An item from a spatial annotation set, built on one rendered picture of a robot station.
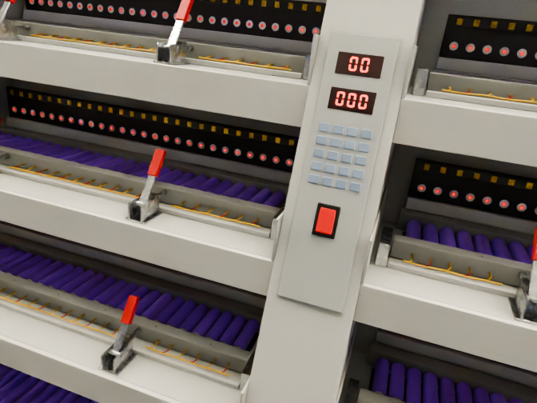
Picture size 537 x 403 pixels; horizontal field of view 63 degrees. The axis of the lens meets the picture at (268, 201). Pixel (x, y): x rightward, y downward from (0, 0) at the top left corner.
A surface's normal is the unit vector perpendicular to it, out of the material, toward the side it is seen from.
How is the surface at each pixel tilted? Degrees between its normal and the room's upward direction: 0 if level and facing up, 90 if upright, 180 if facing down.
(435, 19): 90
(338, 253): 90
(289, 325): 90
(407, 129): 108
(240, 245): 18
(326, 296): 90
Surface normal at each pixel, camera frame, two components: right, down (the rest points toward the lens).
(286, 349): -0.28, 0.01
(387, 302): -0.33, 0.32
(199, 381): 0.11, -0.93
